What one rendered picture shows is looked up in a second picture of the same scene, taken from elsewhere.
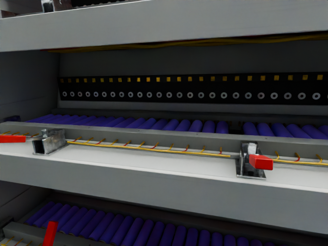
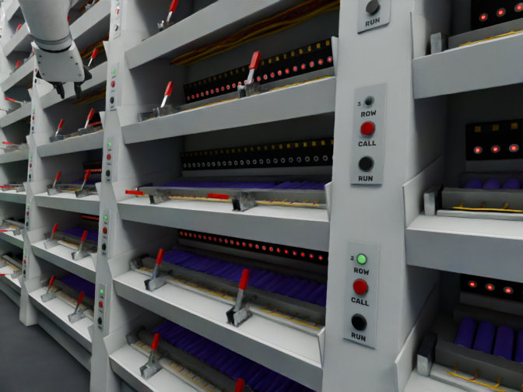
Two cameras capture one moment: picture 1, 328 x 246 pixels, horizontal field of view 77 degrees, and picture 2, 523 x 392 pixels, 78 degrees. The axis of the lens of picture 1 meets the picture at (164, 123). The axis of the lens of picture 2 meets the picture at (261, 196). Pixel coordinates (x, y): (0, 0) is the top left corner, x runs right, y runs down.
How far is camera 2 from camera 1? 0.45 m
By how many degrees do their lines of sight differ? 24
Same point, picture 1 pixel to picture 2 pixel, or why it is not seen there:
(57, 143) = (163, 197)
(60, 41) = (162, 134)
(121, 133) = (195, 190)
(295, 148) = (275, 194)
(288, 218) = (252, 233)
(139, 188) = (193, 220)
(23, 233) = (152, 262)
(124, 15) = (187, 117)
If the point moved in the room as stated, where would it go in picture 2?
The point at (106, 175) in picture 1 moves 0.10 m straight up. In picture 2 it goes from (178, 214) to (181, 164)
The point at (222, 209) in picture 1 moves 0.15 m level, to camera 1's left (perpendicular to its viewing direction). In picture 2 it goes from (227, 231) to (160, 224)
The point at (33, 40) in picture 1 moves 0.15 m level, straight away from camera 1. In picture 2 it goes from (151, 134) to (160, 145)
